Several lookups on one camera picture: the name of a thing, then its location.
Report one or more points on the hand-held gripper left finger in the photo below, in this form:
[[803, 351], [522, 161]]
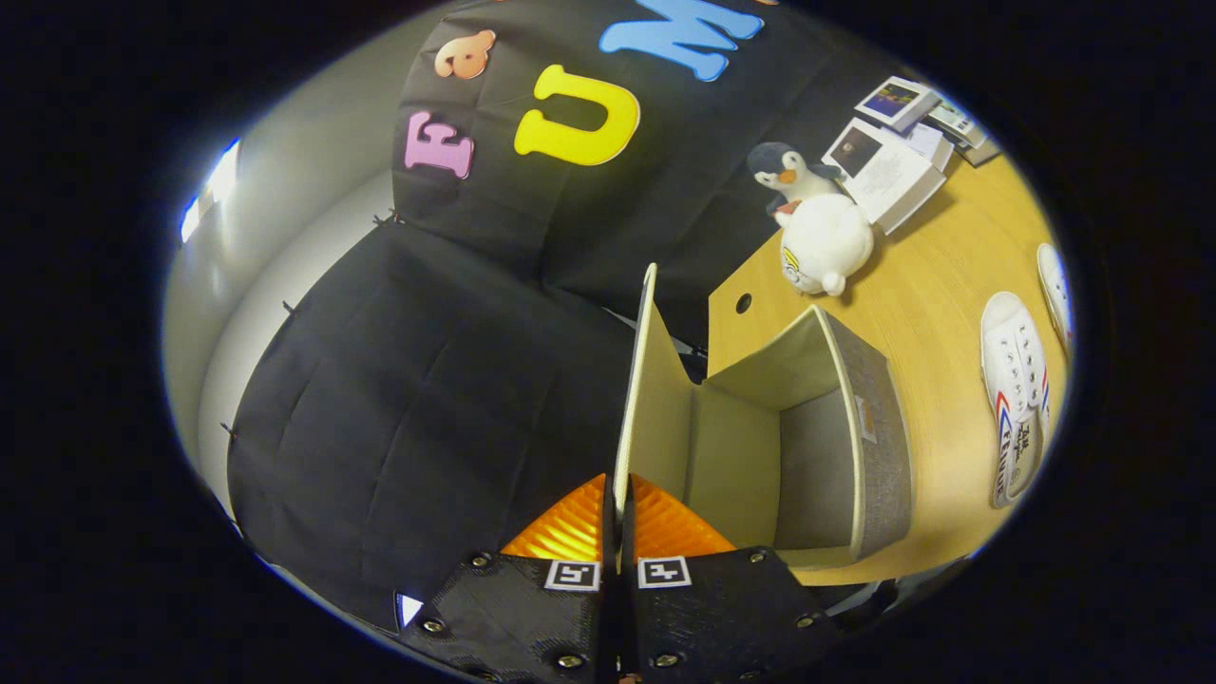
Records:
[[532, 617]]

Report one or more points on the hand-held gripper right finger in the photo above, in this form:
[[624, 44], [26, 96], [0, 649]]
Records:
[[722, 617]]

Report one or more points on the grey fabric storage box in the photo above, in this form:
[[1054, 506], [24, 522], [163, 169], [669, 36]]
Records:
[[817, 456]]

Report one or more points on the white canvas shoe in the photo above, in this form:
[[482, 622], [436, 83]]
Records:
[[1054, 294], [1012, 361]]

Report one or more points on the black backdrop cloth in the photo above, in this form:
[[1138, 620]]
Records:
[[427, 380]]

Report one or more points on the white round plush toy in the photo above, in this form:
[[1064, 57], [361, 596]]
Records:
[[826, 237]]

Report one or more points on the penguin plush toy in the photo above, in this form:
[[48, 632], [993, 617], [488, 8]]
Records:
[[784, 171]]

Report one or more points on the thick white book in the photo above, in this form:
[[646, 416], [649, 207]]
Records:
[[893, 180]]

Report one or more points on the thin white book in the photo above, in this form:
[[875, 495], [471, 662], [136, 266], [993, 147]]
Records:
[[931, 142]]

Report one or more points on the dark cover book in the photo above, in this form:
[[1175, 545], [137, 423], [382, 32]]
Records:
[[983, 152]]

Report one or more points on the bright ceiling light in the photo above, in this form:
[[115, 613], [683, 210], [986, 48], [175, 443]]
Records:
[[223, 176]]

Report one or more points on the blue cover book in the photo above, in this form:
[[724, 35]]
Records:
[[893, 100]]

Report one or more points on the pale teal cover book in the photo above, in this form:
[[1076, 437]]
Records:
[[955, 119]]

